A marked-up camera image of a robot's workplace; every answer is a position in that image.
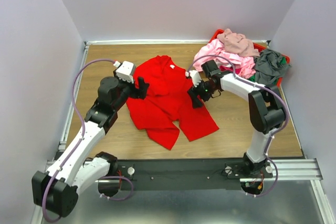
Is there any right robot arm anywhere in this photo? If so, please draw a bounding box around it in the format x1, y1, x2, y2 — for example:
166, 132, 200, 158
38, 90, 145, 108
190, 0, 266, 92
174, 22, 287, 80
185, 60, 289, 178

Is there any red t-shirt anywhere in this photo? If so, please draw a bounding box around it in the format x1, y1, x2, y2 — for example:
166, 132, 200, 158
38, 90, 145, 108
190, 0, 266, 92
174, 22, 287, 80
127, 56, 219, 150

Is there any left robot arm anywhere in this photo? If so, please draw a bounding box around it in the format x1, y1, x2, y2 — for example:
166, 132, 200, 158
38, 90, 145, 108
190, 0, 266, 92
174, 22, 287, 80
31, 77, 150, 223

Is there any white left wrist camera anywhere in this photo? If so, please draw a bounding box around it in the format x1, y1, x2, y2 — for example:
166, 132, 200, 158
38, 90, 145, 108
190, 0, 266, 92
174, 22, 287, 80
113, 61, 136, 83

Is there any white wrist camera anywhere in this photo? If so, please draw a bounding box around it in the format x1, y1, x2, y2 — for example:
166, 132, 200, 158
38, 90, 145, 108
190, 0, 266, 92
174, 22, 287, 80
185, 70, 203, 87
113, 61, 136, 83

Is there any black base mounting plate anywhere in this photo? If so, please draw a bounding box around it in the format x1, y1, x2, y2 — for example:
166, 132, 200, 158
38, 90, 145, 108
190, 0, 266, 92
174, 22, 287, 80
97, 157, 274, 197

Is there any grey shirt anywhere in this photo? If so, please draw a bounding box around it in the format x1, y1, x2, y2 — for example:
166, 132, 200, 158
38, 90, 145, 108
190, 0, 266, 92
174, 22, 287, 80
254, 49, 291, 85

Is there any aluminium left rail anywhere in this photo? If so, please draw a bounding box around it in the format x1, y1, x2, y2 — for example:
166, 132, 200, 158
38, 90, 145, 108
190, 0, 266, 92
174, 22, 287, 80
52, 41, 89, 161

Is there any magenta shirt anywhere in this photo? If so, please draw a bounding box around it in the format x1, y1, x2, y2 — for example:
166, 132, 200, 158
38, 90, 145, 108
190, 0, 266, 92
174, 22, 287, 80
219, 65, 241, 75

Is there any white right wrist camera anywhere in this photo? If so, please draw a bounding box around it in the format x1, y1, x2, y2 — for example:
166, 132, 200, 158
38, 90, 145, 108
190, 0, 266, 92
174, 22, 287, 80
185, 70, 203, 87

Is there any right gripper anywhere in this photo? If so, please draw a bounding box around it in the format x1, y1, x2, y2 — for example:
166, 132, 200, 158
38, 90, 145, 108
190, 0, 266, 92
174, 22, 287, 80
186, 78, 217, 109

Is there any dusty pink shirt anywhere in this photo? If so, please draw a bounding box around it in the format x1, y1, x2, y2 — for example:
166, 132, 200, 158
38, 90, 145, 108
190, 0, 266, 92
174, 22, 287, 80
216, 28, 260, 58

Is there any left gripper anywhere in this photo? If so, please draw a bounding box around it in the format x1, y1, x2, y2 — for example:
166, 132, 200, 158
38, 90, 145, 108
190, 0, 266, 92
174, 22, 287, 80
113, 70, 150, 111

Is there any light pink shirt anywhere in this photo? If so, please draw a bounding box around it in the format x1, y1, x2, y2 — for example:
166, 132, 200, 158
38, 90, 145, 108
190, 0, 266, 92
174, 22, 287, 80
193, 39, 255, 79

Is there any red plastic bin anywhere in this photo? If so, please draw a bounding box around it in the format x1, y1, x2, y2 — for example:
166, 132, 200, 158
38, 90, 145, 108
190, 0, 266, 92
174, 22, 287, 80
198, 29, 291, 97

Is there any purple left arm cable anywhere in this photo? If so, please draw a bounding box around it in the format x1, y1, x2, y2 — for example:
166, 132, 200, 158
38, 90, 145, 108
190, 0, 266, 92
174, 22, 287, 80
41, 58, 118, 222

